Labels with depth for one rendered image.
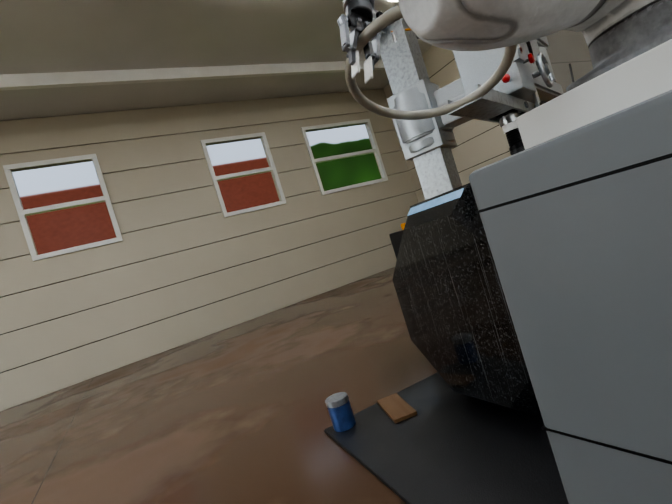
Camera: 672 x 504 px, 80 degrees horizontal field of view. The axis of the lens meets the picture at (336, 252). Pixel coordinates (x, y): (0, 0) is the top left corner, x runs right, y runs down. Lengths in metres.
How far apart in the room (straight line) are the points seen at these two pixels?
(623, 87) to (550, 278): 0.24
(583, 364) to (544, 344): 0.05
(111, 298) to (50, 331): 0.88
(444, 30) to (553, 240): 0.29
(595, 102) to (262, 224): 7.21
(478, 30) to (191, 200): 7.05
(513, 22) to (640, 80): 0.15
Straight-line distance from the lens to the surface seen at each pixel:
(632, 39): 0.66
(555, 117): 0.63
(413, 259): 1.60
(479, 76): 1.87
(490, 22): 0.54
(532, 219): 0.59
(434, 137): 2.55
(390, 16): 1.16
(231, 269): 7.35
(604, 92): 0.60
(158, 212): 7.33
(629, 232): 0.54
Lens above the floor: 0.75
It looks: level
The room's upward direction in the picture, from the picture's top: 17 degrees counter-clockwise
